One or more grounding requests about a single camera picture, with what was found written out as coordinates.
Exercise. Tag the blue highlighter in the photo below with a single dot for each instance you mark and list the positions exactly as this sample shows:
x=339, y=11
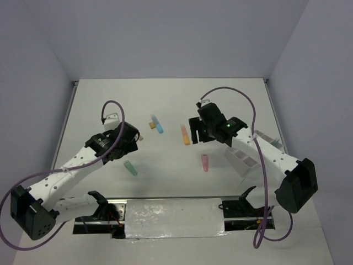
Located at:
x=157, y=124

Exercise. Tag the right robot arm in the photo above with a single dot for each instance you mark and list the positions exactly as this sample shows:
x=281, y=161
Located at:
x=296, y=181

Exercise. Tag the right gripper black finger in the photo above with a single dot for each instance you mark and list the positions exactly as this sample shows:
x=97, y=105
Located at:
x=195, y=125
x=204, y=136

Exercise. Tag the metal base rail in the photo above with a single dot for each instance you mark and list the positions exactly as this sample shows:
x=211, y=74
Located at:
x=238, y=216

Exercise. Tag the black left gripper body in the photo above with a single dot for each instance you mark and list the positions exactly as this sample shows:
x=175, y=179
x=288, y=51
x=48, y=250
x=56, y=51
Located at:
x=129, y=148

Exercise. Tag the silver foil sheet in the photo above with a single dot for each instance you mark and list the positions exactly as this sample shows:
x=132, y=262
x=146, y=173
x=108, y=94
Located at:
x=174, y=218

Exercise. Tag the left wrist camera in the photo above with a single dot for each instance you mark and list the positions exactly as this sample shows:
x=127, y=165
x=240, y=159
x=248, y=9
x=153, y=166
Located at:
x=111, y=121

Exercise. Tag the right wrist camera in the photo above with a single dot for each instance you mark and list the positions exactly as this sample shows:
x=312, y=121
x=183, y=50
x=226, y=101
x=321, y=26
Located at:
x=202, y=102

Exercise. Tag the orange highlighter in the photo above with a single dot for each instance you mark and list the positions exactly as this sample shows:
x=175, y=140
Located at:
x=185, y=136

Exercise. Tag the pink correction tape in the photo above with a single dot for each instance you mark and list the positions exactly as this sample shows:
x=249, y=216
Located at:
x=204, y=160

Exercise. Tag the white divided organizer tray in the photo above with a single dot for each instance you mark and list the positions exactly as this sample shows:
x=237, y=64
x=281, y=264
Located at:
x=243, y=164

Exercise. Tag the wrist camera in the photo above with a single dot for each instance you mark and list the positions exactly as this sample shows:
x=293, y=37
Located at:
x=202, y=102
x=111, y=121

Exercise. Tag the green correction tape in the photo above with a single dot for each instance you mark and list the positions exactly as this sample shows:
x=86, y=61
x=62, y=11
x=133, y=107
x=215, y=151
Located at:
x=128, y=165

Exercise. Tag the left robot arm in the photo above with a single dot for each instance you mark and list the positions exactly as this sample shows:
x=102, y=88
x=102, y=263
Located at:
x=38, y=208

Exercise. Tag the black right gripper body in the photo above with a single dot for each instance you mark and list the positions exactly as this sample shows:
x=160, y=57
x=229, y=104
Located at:
x=207, y=126

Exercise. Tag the blue pen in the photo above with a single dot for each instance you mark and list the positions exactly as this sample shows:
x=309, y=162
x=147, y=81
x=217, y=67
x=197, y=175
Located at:
x=276, y=143

